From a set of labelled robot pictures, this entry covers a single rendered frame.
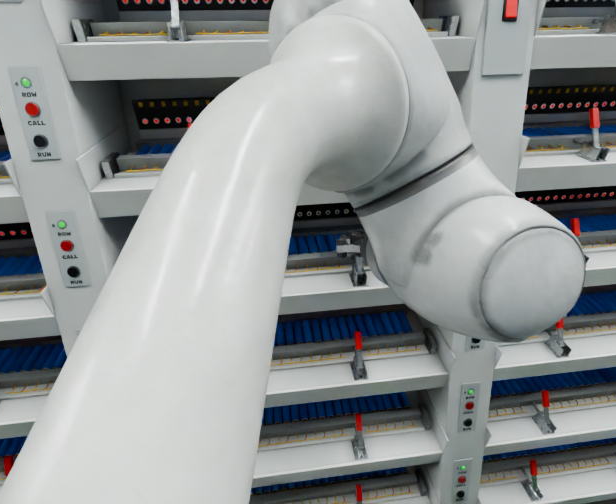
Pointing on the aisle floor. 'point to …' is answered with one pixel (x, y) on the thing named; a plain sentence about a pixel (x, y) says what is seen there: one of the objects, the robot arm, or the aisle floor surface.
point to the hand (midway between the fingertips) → (358, 240)
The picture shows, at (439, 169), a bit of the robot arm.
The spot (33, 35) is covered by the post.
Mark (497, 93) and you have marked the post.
